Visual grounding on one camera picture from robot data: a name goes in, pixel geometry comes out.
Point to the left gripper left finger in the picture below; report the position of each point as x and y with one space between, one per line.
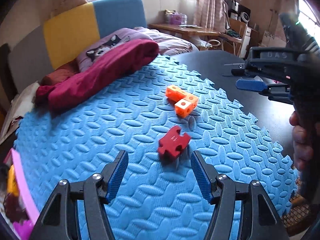
113 174

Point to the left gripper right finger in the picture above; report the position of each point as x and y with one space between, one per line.
205 175

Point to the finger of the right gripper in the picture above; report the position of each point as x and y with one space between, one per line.
251 85
234 69

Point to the red puzzle piece block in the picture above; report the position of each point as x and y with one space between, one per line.
172 144

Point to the orange linked cubes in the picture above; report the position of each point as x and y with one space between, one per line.
185 102

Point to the magenta plastic cup toy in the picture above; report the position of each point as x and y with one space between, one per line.
23 229

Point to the orange toy car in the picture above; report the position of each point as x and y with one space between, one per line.
12 187

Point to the dark brown gold ornament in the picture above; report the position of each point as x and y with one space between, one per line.
13 210

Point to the person's right hand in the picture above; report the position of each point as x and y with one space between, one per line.
303 152

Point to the wooden side table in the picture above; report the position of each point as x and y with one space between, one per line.
187 33

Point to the pink curtain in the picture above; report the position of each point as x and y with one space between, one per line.
209 14

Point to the blue foam puzzle mat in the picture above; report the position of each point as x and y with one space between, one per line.
154 201

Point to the pink striped bedsheet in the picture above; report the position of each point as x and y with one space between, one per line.
168 44

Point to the pink shallow cardboard box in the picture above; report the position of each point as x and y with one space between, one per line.
25 194

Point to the purple box on table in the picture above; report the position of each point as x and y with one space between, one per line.
174 18

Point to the dark red folded blanket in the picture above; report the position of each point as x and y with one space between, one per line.
123 60

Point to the beige canvas bag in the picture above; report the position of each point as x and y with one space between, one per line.
20 105

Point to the cat print pillow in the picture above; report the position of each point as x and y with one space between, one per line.
87 57

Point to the black rolled mat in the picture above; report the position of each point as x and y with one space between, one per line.
8 87

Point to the grey yellow blue headboard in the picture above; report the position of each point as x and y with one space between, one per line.
62 38

